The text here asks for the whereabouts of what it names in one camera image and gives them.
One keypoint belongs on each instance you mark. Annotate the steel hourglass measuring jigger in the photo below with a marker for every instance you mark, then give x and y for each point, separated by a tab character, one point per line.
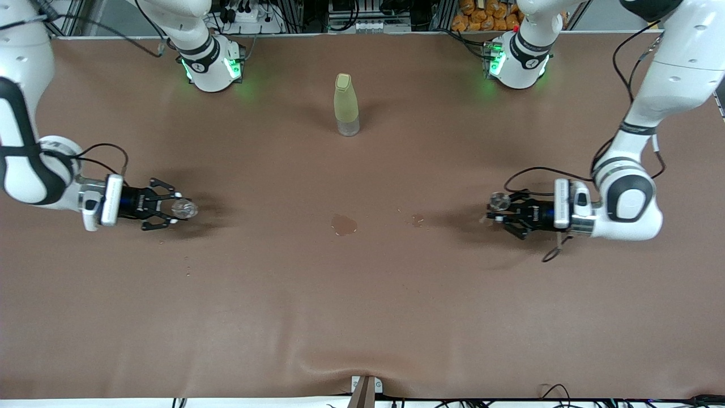
498	201

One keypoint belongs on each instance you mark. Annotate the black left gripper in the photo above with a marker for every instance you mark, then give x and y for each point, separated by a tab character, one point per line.
542	213

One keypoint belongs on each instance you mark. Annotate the aluminium frame post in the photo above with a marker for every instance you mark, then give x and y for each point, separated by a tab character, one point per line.
71	20

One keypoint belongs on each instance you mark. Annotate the small brown liquid puddle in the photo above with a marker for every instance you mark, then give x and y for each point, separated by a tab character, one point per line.
418	220

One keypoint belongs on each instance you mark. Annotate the brown table cover mat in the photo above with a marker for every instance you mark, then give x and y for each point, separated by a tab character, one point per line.
362	317

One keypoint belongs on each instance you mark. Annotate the yellow-green bottle with clear base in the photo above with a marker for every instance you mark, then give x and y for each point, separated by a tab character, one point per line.
345	102

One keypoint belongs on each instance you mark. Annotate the large brown liquid puddle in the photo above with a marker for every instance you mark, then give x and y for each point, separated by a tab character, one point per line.
344	225

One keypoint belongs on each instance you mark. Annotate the orange snack packs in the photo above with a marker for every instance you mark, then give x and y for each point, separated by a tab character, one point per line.
481	17

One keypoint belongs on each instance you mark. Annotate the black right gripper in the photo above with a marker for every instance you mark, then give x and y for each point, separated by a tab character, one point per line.
131	202

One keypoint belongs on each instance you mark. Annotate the small clear glass cup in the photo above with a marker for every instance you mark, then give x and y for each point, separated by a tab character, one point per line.
186	209

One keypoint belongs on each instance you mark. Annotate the white connector strip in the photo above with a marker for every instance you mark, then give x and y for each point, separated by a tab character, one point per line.
368	25

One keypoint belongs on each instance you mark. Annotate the metal table edge bracket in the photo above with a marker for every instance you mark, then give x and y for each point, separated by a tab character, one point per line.
365	391

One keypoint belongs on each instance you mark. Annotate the white power strip with plugs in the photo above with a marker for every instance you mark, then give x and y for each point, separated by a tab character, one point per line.
249	20

